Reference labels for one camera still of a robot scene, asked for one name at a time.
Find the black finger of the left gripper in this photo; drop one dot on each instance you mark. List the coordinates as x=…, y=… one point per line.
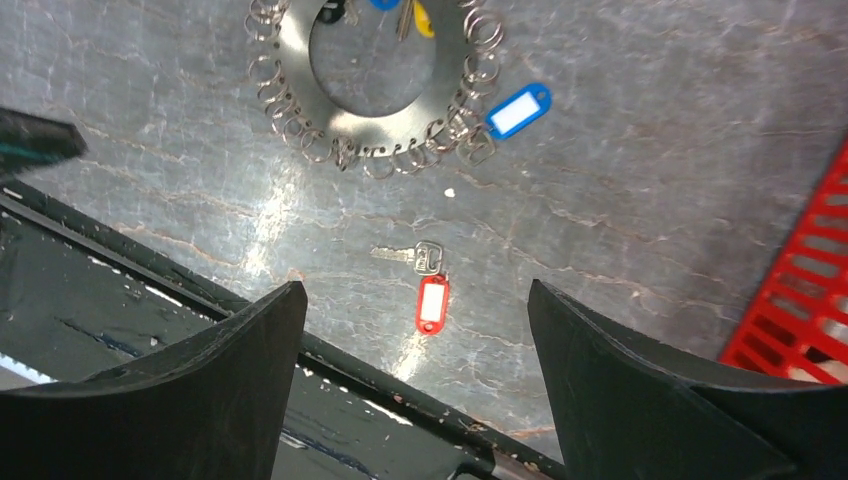
x=30, y=142

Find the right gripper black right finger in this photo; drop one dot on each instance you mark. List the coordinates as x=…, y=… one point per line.
x=627, y=406

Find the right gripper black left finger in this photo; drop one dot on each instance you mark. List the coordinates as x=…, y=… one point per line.
x=211, y=406

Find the steel disc with keyrings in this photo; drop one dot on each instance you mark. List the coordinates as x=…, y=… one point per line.
x=369, y=91

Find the red key tag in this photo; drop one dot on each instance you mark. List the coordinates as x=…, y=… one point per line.
x=432, y=304

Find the red plastic basket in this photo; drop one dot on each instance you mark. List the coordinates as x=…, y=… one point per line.
x=796, y=324

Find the blue key tag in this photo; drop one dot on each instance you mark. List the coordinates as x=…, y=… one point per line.
x=521, y=109
x=384, y=5

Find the black key tag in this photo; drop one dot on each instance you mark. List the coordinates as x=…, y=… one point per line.
x=331, y=12

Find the yellow key tag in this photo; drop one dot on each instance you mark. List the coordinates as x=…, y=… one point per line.
x=422, y=20

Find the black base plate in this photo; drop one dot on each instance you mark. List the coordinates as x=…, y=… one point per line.
x=78, y=298

